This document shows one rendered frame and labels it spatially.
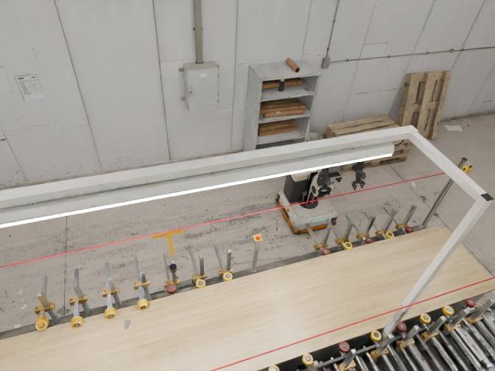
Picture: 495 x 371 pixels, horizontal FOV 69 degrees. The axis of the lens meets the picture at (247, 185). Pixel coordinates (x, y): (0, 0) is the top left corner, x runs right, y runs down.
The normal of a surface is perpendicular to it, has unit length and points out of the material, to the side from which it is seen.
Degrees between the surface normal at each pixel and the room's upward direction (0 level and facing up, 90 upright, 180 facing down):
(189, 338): 0
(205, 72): 90
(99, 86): 90
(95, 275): 0
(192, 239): 0
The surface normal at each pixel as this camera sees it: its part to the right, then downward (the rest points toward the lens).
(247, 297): 0.07, -0.72
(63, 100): 0.33, 0.66
